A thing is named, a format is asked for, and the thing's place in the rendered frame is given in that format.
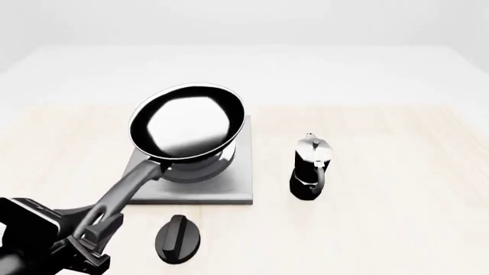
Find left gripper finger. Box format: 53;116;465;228
52;203;96;235
83;212;125;257

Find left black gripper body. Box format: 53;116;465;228
44;228;112;273

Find black frying pan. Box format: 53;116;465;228
71;82;246;241

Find round black stove knob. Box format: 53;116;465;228
154;214;202;265

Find flat grey stove plate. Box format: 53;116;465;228
122;115;254;206

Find black and silver moka pot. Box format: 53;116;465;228
289;132;335;202

